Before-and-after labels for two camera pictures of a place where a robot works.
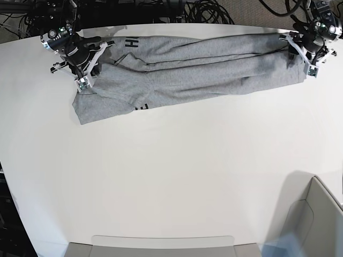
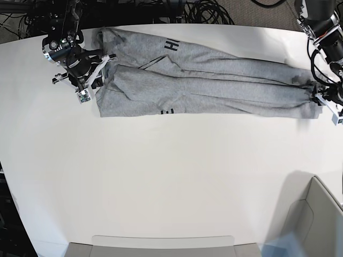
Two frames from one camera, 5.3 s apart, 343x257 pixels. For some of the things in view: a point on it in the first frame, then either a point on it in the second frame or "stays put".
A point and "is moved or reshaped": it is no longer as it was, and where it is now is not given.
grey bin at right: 311,212 stays put
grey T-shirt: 142,72 is moved or reshaped
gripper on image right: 314,52 -> 334,92
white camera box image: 313,71 -> 336,119
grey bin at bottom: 128,246 stays put
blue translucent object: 287,246 stays put
